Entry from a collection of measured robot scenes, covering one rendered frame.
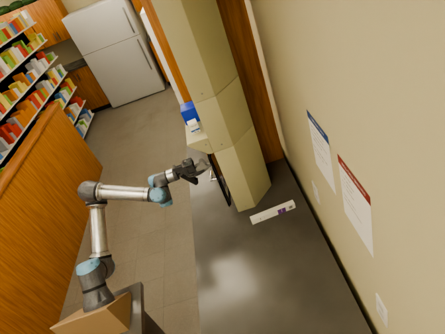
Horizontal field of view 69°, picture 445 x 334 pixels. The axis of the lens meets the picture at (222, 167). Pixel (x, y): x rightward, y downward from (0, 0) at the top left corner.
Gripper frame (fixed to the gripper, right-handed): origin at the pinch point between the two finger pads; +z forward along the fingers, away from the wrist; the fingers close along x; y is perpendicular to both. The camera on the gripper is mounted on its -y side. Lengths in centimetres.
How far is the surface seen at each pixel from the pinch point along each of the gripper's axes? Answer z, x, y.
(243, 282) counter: -1, -52, -37
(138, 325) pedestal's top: -57, -58, -37
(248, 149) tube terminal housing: 23.3, 2.4, 0.4
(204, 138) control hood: 3.3, -4.4, 20.2
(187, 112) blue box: -2.4, 15.5, 27.6
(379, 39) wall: 48, -95, 81
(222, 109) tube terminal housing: 16.9, -3.9, 32.1
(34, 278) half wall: -190, 47, -87
